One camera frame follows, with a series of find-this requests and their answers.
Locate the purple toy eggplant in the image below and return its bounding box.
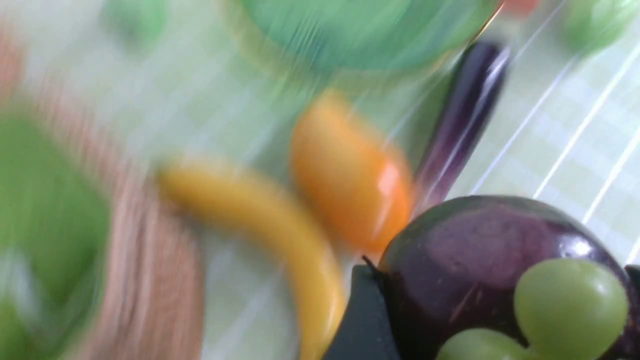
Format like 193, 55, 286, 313
414, 39, 512, 214

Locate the green glass leaf plate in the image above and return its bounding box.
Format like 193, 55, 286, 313
217, 0, 502, 82

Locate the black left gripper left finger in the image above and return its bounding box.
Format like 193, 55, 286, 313
324, 257, 401, 360

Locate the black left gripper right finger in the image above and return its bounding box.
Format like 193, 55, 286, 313
625, 265, 640, 301

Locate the red foam cube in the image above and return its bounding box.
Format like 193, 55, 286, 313
502, 0, 540, 18

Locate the woven wicker basket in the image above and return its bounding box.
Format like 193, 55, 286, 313
1, 25, 205, 360

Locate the green toy bitter gourd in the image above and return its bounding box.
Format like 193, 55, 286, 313
561, 0, 639, 55

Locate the orange toy mango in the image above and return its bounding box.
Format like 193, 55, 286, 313
289, 91, 415, 256

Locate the green foam cube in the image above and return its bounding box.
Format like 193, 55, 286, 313
103, 0, 169, 45

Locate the dark purple toy mangosteen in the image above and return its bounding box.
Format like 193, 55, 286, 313
378, 194, 639, 360

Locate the yellow toy banana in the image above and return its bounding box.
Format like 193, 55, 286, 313
155, 161, 348, 360

